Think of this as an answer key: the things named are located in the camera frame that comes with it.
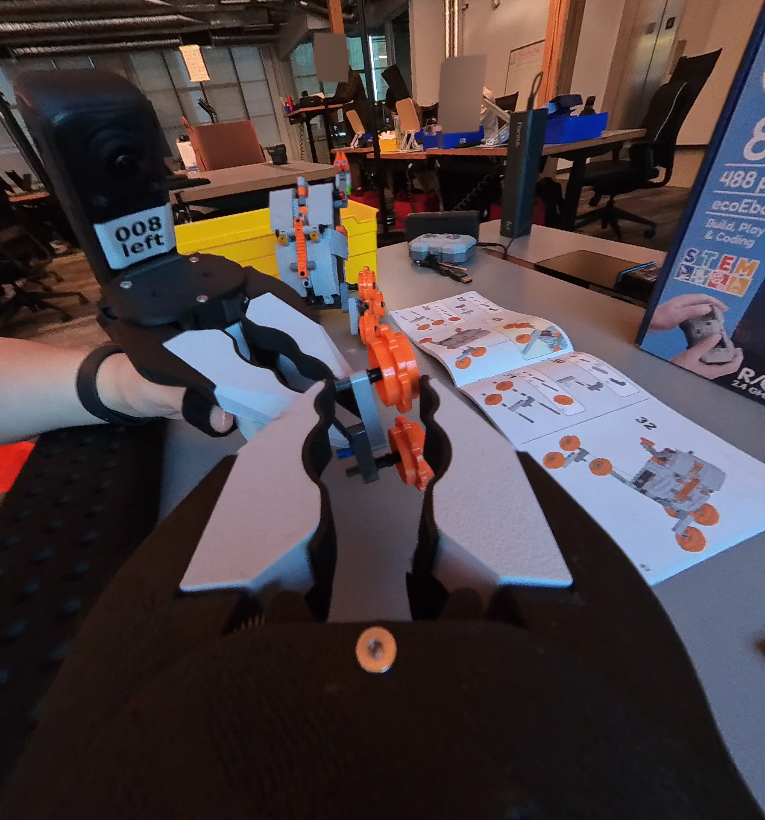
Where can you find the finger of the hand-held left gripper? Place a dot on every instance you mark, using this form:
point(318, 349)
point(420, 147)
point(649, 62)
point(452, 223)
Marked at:
point(280, 309)
point(260, 403)

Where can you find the dark tall tower device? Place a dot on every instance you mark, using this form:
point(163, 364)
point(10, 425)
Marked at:
point(522, 173)

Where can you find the grey beam with orange gears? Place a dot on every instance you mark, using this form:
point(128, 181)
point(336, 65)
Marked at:
point(392, 365)

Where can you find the grey remote controller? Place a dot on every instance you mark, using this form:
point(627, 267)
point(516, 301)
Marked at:
point(443, 246)

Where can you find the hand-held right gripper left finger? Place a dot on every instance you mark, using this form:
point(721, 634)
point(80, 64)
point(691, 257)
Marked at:
point(254, 512)

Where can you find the black rectangular case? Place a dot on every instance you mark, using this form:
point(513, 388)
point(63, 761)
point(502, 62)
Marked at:
point(443, 221)

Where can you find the yellow plastic bin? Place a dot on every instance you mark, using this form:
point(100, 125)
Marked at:
point(228, 237)

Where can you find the person's left forearm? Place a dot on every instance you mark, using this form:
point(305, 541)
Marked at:
point(23, 391)

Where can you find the grey desk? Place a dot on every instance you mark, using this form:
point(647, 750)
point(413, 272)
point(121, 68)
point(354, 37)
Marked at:
point(709, 628)

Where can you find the blue toy kit box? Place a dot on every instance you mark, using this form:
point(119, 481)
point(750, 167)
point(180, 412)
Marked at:
point(734, 211)

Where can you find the person's left hand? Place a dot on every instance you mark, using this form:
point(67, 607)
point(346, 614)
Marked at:
point(145, 397)

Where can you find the white instruction booklet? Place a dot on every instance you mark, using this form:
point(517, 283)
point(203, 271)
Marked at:
point(600, 423)

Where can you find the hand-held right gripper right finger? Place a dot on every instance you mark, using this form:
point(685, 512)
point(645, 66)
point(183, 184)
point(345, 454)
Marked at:
point(491, 512)

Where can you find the small black device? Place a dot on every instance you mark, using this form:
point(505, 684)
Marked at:
point(637, 274)

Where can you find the red cloth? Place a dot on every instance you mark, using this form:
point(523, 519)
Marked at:
point(1, 471)

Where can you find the black office chair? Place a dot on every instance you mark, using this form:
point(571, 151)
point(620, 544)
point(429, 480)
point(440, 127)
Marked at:
point(670, 128)

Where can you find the grey toy robot model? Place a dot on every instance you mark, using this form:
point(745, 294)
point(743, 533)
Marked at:
point(312, 250)

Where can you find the blue storage bin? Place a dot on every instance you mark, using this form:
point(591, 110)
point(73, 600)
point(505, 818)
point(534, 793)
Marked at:
point(574, 125)

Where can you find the black wristband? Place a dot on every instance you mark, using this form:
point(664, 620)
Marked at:
point(87, 384)

